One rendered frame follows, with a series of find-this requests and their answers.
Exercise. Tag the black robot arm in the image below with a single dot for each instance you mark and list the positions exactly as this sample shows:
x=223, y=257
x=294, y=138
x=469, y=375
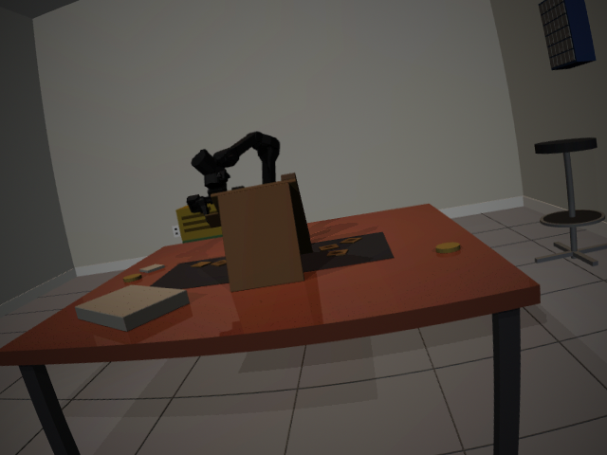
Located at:
x=213, y=167

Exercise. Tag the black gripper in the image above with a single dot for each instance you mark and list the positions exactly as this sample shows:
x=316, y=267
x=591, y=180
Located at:
x=198, y=203

